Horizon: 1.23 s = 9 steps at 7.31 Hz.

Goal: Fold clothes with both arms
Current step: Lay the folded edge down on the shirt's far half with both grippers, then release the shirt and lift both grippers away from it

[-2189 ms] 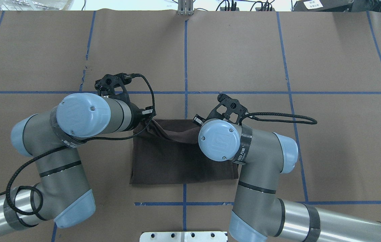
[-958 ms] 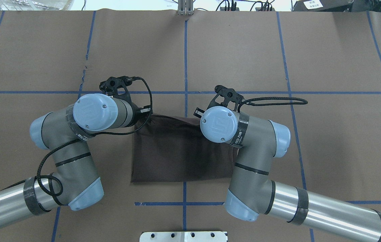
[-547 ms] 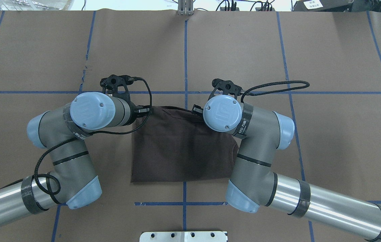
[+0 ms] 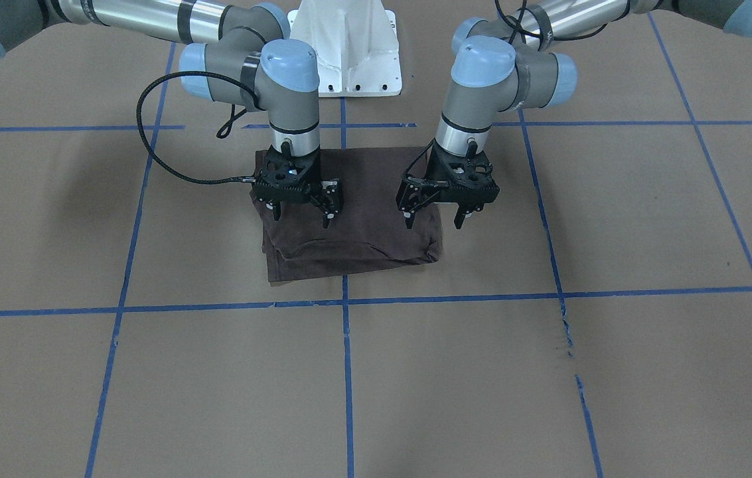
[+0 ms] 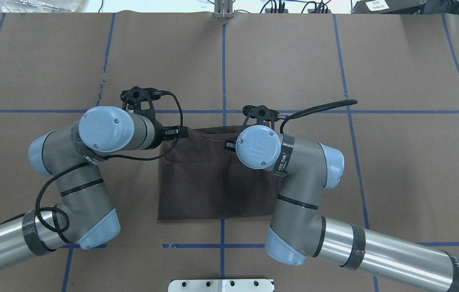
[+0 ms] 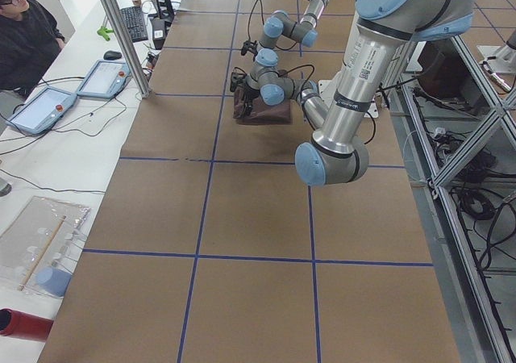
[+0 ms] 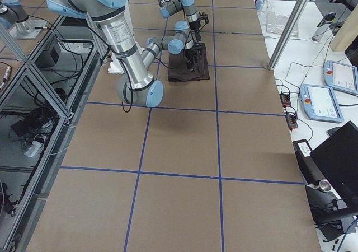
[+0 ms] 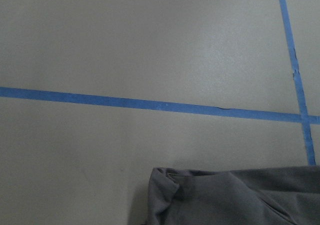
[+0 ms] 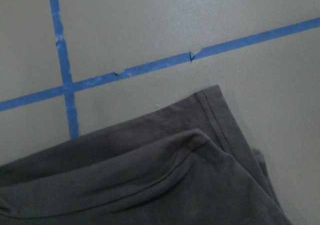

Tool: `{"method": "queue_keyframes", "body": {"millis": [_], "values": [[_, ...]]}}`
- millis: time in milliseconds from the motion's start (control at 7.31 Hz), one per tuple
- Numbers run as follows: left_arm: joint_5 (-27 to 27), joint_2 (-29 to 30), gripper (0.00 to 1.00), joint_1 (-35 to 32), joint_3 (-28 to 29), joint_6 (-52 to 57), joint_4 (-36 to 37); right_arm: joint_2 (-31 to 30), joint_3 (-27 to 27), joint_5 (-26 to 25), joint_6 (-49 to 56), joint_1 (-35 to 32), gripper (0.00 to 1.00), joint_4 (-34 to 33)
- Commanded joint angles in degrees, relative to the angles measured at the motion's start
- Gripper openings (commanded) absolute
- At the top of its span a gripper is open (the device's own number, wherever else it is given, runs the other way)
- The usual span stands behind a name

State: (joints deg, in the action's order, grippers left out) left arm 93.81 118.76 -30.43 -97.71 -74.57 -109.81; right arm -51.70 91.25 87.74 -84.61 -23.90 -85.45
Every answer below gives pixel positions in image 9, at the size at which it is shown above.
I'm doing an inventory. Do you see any brown t-shirt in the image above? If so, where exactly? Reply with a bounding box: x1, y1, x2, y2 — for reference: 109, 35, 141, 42
0, 85, 290, 225

